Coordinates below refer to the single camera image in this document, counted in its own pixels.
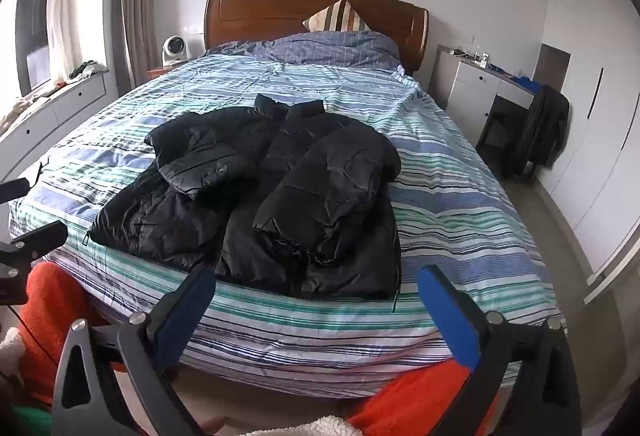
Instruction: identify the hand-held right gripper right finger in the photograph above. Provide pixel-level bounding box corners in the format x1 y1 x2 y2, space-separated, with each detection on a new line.
416 264 583 436

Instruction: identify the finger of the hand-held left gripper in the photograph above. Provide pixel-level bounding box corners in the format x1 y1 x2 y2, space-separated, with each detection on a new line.
0 177 31 205
0 220 69 307

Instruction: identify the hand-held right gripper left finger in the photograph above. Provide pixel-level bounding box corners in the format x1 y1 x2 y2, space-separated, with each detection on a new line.
50 267 218 436

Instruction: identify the black puffer jacket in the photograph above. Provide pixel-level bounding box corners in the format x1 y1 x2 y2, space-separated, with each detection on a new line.
82 93 403 312

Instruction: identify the person's left forearm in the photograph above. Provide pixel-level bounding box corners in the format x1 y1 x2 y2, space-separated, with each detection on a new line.
17 261 118 409

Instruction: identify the person's orange fleece garment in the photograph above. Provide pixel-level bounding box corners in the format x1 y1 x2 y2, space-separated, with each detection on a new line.
347 356 501 436

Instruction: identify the white window seat cabinet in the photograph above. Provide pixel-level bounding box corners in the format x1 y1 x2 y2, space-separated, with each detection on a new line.
0 71 109 183

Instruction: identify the striped bedsheet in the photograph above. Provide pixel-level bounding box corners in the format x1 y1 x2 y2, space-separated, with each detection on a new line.
10 51 568 399

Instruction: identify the clutter on window seat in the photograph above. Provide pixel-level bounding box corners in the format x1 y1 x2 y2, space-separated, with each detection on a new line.
67 60 110 80

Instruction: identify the window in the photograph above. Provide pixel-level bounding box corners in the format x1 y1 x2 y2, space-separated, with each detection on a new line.
0 0 56 103

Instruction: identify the white sheer curtain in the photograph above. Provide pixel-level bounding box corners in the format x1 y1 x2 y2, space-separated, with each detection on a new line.
46 0 77 83

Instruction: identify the wooden nightstand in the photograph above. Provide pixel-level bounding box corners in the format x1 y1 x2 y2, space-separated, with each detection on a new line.
146 63 177 82

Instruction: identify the white desk fan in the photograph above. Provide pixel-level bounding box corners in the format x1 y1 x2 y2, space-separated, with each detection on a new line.
161 35 191 65

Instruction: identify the beige curtain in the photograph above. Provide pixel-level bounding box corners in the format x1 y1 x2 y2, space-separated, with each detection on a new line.
112 0 162 89

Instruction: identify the white desk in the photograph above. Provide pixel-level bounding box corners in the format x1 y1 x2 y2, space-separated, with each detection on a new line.
432 45 543 152

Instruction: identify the white wardrobe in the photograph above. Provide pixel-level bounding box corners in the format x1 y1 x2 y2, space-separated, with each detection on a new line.
537 0 640 306

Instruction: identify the blue plaid pillow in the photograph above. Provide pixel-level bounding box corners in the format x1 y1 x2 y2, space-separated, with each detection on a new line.
207 30 401 69

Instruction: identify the wooden bed headboard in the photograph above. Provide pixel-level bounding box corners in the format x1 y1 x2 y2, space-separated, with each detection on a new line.
204 0 430 77

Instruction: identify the striped pillow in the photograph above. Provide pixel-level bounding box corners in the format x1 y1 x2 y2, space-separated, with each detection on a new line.
302 0 372 33

